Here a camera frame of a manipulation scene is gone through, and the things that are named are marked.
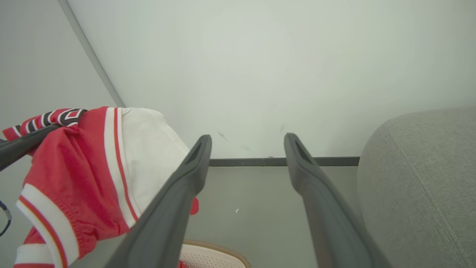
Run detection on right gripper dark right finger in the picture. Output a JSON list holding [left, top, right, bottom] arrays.
[[284, 133, 392, 268]]

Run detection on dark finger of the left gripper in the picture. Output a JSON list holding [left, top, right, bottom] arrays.
[[0, 124, 62, 172]]

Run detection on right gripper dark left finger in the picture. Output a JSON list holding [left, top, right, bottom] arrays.
[[104, 134, 213, 268]]

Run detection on red jersey with black print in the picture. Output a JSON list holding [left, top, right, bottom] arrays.
[[1, 106, 200, 268]]

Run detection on grey fabric sofa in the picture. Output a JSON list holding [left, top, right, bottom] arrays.
[[356, 106, 476, 268]]

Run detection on white perforated laundry basket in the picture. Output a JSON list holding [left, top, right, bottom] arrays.
[[178, 239, 252, 268]]

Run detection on black baseboard strip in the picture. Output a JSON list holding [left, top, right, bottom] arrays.
[[209, 156, 361, 167]]

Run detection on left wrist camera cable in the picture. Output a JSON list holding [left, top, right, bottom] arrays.
[[0, 200, 13, 237]]

